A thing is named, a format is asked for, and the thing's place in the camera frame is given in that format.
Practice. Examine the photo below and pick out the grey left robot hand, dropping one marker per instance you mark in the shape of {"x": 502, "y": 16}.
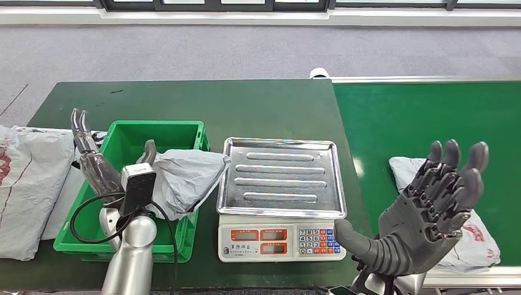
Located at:
{"x": 99, "y": 175}

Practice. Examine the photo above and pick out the green plastic crate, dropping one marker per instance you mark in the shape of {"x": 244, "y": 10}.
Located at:
{"x": 171, "y": 136}

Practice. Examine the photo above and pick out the grey parcel dark red print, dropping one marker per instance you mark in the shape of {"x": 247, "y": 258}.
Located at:
{"x": 183, "y": 179}

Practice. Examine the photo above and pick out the white conveyor roller cap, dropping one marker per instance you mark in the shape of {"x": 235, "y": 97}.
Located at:
{"x": 318, "y": 72}

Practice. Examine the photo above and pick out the grey parcel thin red line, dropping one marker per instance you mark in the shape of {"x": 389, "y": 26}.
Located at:
{"x": 476, "y": 248}

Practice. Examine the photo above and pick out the white window sill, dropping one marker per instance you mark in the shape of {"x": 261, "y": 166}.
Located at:
{"x": 260, "y": 17}

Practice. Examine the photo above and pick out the white scale with steel tray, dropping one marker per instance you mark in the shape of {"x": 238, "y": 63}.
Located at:
{"x": 281, "y": 183}

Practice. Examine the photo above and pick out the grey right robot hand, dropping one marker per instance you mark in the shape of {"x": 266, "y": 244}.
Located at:
{"x": 411, "y": 232}

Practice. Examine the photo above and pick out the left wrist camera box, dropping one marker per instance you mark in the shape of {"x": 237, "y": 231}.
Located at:
{"x": 138, "y": 191}

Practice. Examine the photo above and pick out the large grey parcel red print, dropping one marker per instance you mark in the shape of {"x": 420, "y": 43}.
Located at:
{"x": 32, "y": 183}

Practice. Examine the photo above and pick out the green conveyor belt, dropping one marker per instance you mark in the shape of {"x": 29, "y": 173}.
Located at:
{"x": 407, "y": 122}

